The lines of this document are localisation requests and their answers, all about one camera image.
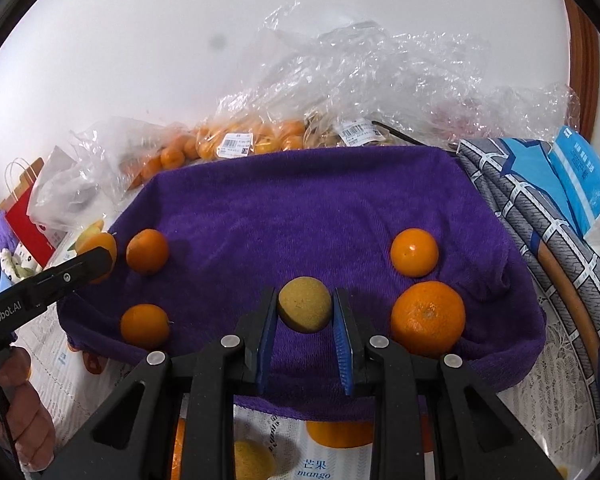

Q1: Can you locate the grey checked cloth bag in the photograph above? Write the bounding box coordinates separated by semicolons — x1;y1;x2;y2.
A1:
452;136;600;411

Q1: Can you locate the labelled bag of brown fruits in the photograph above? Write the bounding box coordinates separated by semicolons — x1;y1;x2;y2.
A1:
302;110;406;150

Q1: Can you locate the labelled clear bag of mandarins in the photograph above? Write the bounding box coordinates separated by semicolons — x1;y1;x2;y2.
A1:
195;87;308;161

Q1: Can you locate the white patterned cloth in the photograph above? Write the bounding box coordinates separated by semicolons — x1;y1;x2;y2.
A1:
0;250;36;281

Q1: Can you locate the white plastic bag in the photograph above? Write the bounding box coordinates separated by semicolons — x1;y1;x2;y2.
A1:
27;146;126;233

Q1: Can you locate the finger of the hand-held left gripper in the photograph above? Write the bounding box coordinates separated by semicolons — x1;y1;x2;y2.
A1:
35;249;113;306

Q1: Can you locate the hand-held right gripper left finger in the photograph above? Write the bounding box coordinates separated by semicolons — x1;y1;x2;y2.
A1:
27;286;281;480

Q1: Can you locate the black cable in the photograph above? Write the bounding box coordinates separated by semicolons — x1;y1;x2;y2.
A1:
372;120;461;153

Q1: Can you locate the clear plastic bag of mandarins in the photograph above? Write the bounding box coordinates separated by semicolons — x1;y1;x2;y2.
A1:
70;116;203;196

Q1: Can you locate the red paper bag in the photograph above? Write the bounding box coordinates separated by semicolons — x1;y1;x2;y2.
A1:
4;190;61;268

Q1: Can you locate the blue white tissue pack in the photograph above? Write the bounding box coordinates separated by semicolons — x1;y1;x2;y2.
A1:
550;125;600;271

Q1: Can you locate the crumpled clear plastic bag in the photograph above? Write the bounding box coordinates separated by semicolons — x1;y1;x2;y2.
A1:
260;2;491;131

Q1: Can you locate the person's left hand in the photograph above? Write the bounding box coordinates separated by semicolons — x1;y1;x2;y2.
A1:
0;347;56;471

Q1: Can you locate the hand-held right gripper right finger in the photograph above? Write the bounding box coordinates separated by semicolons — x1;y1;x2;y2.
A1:
332;287;566;480

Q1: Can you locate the purple towel lined tray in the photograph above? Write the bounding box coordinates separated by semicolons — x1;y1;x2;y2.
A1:
55;146;548;423

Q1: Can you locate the yellow-brown round fruit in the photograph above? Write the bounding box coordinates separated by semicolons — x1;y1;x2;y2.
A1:
277;277;333;333
233;440;277;480

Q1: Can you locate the brown wooden door frame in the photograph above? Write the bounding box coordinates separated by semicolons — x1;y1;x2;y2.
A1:
562;0;600;136

